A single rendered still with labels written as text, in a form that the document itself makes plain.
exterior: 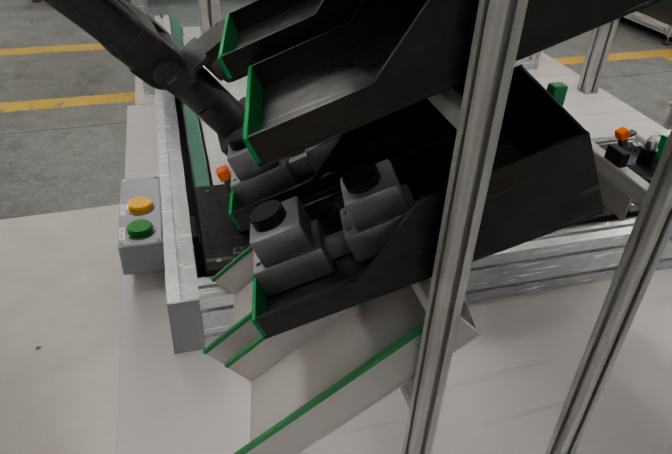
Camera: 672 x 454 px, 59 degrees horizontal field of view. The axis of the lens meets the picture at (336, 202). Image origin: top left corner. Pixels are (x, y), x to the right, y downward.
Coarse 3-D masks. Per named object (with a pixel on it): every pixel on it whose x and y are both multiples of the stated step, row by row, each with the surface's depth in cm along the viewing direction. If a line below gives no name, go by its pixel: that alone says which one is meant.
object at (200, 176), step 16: (240, 96) 155; (192, 112) 138; (192, 128) 131; (208, 128) 138; (192, 144) 125; (208, 144) 132; (192, 160) 120; (208, 160) 126; (224, 160) 126; (192, 176) 125; (208, 176) 115
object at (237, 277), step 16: (240, 256) 77; (224, 272) 78; (240, 272) 79; (224, 288) 80; (240, 288) 80; (240, 304) 78; (240, 320) 67; (224, 336) 67; (240, 336) 68; (256, 336) 68; (208, 352) 69; (224, 352) 69
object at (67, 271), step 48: (0, 240) 110; (48, 240) 110; (96, 240) 111; (0, 288) 99; (48, 288) 99; (96, 288) 100; (0, 336) 90; (48, 336) 91; (96, 336) 91; (0, 384) 83; (48, 384) 83; (96, 384) 84; (0, 432) 77; (48, 432) 77; (96, 432) 77
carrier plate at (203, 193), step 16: (208, 192) 106; (224, 192) 106; (208, 208) 102; (224, 208) 102; (208, 224) 98; (224, 224) 98; (208, 240) 94; (224, 240) 94; (240, 240) 94; (208, 256) 91; (224, 256) 91; (208, 272) 88
